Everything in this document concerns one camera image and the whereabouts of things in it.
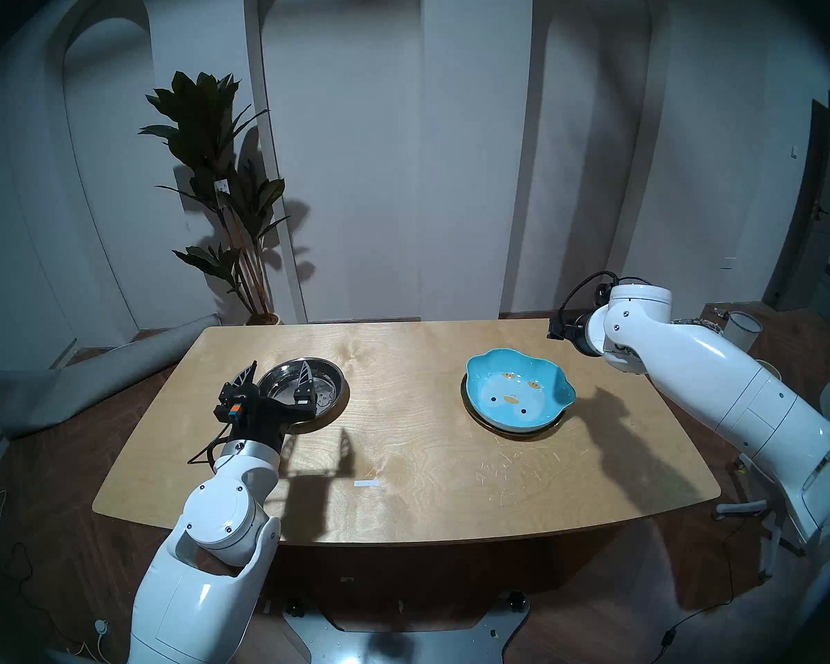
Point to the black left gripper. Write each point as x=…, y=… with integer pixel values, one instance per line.
x=266, y=417

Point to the tall green leafy plant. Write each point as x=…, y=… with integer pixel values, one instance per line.
x=197, y=116

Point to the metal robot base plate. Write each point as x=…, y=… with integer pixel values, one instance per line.
x=401, y=645

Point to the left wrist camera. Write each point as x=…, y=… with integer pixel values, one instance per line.
x=233, y=410

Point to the grey door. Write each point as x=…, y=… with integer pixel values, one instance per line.
x=809, y=227

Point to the yellow paper cup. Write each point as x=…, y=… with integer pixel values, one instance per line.
x=769, y=366

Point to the gold metal plate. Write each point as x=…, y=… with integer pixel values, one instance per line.
x=473, y=418

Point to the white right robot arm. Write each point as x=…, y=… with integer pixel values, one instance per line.
x=719, y=372

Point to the white power adapter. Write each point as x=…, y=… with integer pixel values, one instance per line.
x=102, y=626

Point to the stainless steel dinosaur plate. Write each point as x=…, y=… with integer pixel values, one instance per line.
x=280, y=386

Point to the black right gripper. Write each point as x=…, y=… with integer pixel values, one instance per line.
x=586, y=334

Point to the white bucket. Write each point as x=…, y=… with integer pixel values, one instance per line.
x=743, y=327

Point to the blue animal face plate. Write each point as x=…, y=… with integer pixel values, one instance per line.
x=519, y=393

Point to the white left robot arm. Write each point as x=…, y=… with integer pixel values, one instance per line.
x=214, y=517

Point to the brown plant pot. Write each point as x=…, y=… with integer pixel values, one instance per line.
x=263, y=319

